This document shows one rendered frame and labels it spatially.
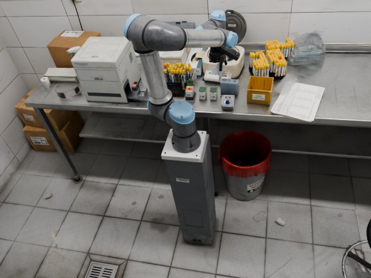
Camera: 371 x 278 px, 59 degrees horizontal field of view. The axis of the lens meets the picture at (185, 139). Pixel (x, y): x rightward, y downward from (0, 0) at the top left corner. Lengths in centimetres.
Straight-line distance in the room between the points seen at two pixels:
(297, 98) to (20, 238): 218
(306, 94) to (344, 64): 40
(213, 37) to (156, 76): 30
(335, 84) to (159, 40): 119
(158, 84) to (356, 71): 126
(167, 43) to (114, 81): 73
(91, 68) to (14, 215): 149
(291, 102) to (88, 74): 116
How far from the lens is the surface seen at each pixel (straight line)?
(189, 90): 194
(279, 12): 230
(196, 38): 142
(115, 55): 195
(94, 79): 204
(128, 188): 273
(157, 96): 157
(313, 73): 221
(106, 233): 257
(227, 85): 194
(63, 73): 248
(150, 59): 145
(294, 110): 189
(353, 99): 206
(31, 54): 311
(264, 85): 201
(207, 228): 216
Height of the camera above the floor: 211
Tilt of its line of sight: 45 degrees down
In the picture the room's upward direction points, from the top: 9 degrees counter-clockwise
